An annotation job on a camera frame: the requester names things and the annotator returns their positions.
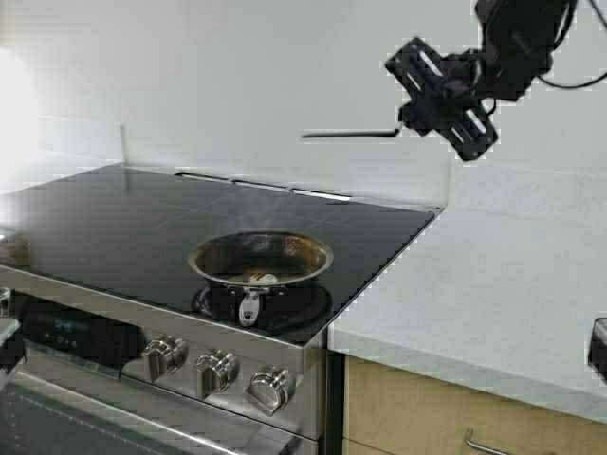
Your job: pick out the steel frying pan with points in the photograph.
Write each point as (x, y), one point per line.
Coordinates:
(226, 262)

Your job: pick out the black spatula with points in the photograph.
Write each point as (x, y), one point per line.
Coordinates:
(341, 133)

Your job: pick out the middle stove knob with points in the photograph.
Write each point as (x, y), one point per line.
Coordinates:
(214, 372)

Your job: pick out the black device at right edge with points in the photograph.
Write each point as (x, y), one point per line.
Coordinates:
(597, 356)

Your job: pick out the beige wooden cabinet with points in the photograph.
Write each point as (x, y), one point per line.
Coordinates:
(389, 411)

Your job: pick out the raw grey shrimp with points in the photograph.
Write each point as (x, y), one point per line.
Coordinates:
(263, 279)

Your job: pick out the stainless steel electric stove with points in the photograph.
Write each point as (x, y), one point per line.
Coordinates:
(97, 265)

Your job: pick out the far left stove knob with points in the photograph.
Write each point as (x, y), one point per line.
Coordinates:
(5, 302)

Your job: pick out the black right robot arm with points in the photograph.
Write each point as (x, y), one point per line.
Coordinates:
(518, 41)

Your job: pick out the stove knob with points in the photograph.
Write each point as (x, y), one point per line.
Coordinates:
(166, 354)
(5, 302)
(270, 389)
(214, 372)

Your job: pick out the metal drawer handle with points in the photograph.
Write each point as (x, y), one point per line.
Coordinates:
(481, 448)

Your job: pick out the right stove knob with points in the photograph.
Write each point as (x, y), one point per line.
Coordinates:
(270, 389)

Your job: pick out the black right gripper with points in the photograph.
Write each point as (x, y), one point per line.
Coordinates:
(443, 97)

